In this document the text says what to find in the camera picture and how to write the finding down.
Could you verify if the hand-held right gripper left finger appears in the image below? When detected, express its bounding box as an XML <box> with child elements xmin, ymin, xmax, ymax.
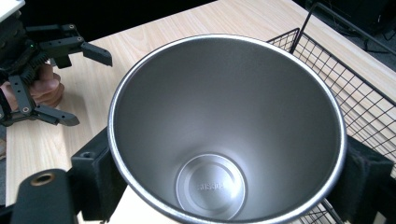
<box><xmin>70</xmin><ymin>127</ymin><xmax>128</xmax><ymax>222</ymax></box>

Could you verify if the silver metal cup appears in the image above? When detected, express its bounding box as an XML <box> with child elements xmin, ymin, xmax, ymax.
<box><xmin>106</xmin><ymin>33</ymin><xmax>348</xmax><ymax>224</ymax></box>

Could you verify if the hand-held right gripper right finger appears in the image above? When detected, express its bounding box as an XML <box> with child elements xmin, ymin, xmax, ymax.
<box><xmin>326</xmin><ymin>134</ymin><xmax>395</xmax><ymax>224</ymax></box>

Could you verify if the black wire basket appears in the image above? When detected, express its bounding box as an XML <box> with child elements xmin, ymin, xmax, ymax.
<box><xmin>266</xmin><ymin>1</ymin><xmax>396</xmax><ymax>224</ymax></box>

